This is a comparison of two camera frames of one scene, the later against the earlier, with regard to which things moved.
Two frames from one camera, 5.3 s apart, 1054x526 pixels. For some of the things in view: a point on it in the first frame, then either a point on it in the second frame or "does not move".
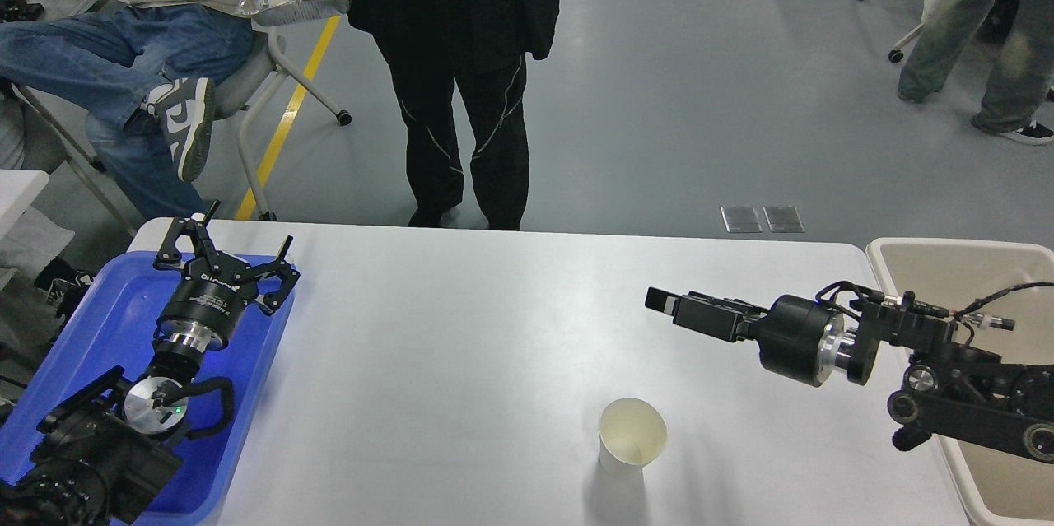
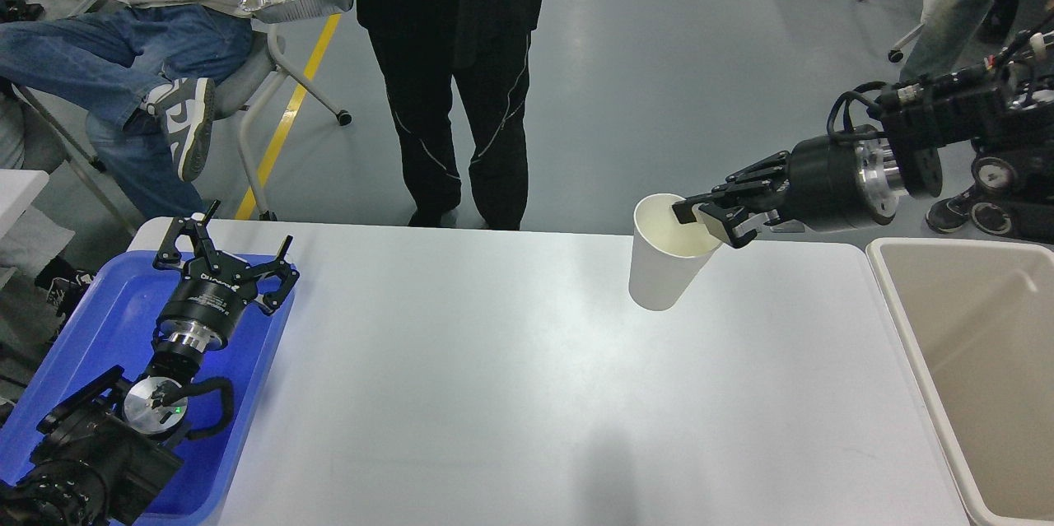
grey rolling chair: (241, 94) does not move
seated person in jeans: (142, 66) does not move
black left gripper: (215, 289) does not move
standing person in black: (464, 9) does not move
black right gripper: (799, 339) → (832, 183)
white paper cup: (632, 434) → (667, 258)
